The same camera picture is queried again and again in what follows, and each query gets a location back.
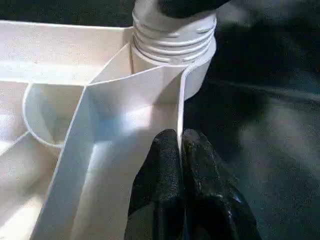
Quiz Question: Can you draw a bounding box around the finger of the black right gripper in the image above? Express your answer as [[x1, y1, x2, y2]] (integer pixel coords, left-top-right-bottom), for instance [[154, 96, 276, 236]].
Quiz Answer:
[[159, 0, 234, 20]]

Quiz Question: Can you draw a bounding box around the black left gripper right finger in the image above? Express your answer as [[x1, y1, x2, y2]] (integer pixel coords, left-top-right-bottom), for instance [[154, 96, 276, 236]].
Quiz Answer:
[[181, 128, 261, 240]]

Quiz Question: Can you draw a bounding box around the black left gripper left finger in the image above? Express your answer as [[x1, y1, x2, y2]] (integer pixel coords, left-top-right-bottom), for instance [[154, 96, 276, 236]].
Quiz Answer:
[[126, 128, 188, 240]]

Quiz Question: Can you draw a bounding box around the white plastic table leg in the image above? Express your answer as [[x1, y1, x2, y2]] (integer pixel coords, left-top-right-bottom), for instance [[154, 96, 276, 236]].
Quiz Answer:
[[130, 0, 218, 67]]

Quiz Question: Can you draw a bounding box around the white plastic table top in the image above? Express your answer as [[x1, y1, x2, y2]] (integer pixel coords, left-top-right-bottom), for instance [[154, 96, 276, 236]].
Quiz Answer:
[[0, 19, 218, 240]]

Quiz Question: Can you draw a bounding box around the black mat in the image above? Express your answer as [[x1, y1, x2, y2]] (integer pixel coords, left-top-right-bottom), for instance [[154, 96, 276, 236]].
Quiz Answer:
[[0, 0, 320, 240]]

